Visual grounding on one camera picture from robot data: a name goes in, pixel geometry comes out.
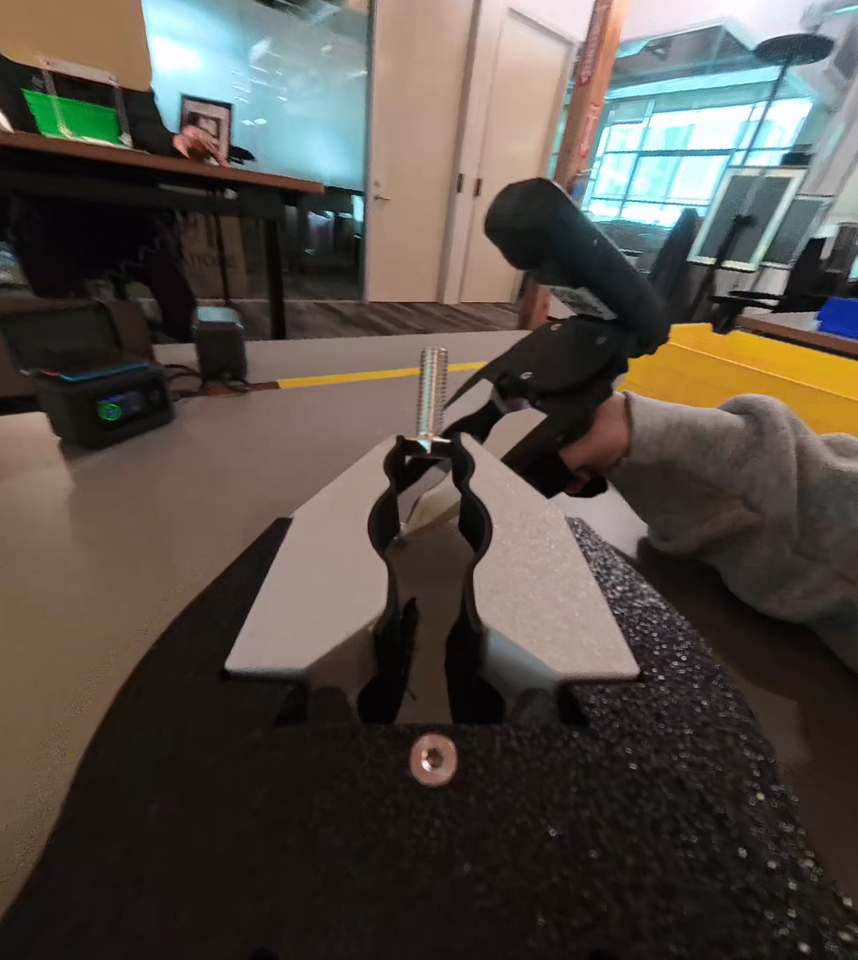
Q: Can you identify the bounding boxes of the person's right hand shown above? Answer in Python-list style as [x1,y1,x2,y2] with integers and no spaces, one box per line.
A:
[558,391,634,489]

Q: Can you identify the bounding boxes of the black portable power station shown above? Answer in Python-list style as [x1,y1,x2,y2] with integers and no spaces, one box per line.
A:
[0,300,177,451]

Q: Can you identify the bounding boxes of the yellow plastic bin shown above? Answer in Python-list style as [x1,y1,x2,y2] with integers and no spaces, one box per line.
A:
[615,322,858,460]

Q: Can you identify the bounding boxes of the grey board on stand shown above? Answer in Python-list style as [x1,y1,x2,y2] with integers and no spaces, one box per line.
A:
[687,165,837,273]

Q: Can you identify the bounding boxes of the silver hex bolt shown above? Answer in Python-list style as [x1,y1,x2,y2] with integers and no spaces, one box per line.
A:
[414,346,451,455]

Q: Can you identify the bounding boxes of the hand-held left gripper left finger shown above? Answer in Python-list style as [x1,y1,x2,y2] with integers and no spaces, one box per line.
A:
[225,435,421,710]

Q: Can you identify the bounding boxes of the small black box device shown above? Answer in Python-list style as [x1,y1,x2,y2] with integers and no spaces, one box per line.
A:
[192,305,250,385]

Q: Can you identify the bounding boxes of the white door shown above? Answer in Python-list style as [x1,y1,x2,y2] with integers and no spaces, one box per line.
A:
[460,7,580,306]
[365,0,471,305]

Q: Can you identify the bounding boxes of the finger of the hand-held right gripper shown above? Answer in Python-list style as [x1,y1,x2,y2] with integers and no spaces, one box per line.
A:
[440,396,529,445]
[445,343,529,412]

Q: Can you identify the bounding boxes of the green plastic bin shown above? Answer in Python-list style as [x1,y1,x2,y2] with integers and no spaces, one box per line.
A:
[21,87,135,148]

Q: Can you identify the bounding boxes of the black office chair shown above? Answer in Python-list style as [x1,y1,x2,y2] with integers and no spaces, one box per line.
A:
[645,208,702,305]

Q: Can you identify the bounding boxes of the person's right forearm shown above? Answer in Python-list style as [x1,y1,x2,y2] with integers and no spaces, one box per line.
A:
[609,393,858,717]

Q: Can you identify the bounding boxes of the wooden pillar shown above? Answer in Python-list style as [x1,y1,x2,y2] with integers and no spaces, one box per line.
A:
[517,0,629,331]

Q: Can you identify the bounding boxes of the wooden desk with black legs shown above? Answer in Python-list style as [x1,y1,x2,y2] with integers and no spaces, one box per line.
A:
[0,122,327,340]

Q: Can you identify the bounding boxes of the black floor lamp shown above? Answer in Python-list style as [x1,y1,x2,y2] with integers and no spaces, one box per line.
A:
[729,33,837,170]

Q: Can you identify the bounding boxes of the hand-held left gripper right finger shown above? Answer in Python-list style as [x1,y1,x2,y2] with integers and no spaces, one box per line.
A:
[444,433,642,710]

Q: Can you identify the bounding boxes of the yellow tape strip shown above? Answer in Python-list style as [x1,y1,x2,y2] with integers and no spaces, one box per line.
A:
[276,360,490,390]

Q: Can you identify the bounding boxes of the cardboard box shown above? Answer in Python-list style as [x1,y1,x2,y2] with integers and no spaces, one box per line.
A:
[176,213,252,301]

